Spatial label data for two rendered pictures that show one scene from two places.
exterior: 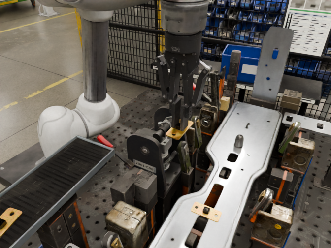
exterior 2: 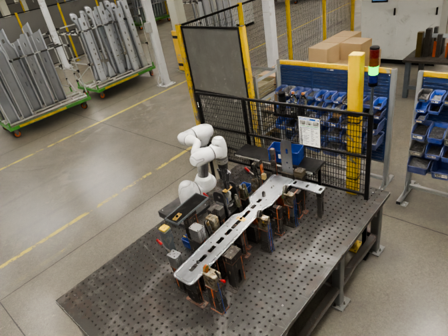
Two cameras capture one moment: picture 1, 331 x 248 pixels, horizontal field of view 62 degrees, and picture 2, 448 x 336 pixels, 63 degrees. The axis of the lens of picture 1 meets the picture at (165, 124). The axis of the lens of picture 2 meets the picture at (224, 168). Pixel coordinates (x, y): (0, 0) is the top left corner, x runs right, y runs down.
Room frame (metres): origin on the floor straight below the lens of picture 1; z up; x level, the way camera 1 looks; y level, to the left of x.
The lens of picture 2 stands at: (-1.72, -0.66, 2.88)
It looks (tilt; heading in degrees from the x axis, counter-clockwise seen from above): 31 degrees down; 15
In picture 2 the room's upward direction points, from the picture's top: 11 degrees counter-clockwise
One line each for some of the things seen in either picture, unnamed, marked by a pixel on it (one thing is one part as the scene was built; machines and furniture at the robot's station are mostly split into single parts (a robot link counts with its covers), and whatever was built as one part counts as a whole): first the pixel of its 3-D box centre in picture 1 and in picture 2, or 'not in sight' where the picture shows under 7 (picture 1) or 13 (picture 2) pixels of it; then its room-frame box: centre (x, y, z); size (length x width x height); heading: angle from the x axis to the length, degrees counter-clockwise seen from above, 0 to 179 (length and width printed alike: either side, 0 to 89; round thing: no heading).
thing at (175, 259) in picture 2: not in sight; (179, 271); (0.05, 0.31, 0.88); 0.11 x 0.10 x 0.36; 62
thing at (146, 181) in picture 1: (143, 217); (221, 224); (0.56, 0.07, 0.89); 0.13 x 0.11 x 0.38; 62
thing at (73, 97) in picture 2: not in sight; (33, 83); (5.38, 5.30, 0.88); 1.91 x 1.00 x 1.76; 145
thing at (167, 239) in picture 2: not in sight; (171, 251); (0.22, 0.41, 0.92); 0.08 x 0.08 x 0.44; 62
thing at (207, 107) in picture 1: (206, 139); (257, 194); (0.99, -0.19, 0.88); 0.07 x 0.06 x 0.35; 62
